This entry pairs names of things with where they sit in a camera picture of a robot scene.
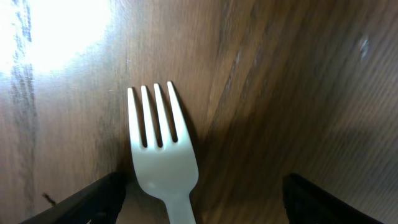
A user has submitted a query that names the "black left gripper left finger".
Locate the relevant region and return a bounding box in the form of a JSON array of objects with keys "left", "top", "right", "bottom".
[{"left": 24, "top": 172, "right": 126, "bottom": 224}]

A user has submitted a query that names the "white plastic fork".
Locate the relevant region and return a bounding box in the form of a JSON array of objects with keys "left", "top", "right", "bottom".
[{"left": 127, "top": 81, "right": 199, "bottom": 224}]

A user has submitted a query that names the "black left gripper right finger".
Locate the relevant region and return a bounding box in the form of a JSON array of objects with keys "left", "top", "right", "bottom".
[{"left": 282, "top": 173, "right": 382, "bottom": 224}]

